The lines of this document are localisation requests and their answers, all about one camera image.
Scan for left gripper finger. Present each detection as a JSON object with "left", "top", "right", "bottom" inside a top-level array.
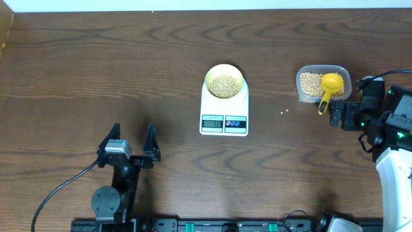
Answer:
[
  {"left": 97, "top": 123, "right": 120, "bottom": 155},
  {"left": 143, "top": 124, "right": 161, "bottom": 162}
]

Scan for yellow measuring scoop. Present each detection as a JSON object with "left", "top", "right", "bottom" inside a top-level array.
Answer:
[{"left": 318, "top": 73, "right": 344, "bottom": 115}]

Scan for white digital kitchen scale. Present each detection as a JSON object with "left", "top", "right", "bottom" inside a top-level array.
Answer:
[{"left": 199, "top": 80, "right": 249, "bottom": 137}]

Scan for soybeans pile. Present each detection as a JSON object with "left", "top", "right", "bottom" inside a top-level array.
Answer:
[{"left": 299, "top": 71, "right": 346, "bottom": 98}]

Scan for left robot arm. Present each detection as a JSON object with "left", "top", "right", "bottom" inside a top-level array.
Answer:
[{"left": 91, "top": 123, "right": 161, "bottom": 231}]

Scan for soybeans in bowl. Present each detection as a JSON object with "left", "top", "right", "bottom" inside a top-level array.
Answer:
[{"left": 208, "top": 75, "right": 241, "bottom": 99}]

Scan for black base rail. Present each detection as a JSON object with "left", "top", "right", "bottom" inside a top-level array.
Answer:
[{"left": 70, "top": 211, "right": 383, "bottom": 232}]

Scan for pale yellow bowl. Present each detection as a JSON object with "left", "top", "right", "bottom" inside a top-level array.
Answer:
[{"left": 205, "top": 64, "right": 244, "bottom": 96}]

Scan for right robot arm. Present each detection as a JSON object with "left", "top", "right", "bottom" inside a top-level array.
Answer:
[{"left": 323, "top": 76, "right": 411, "bottom": 231}]

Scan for clear plastic container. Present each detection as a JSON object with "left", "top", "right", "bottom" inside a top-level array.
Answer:
[{"left": 296, "top": 65, "right": 351, "bottom": 103}]

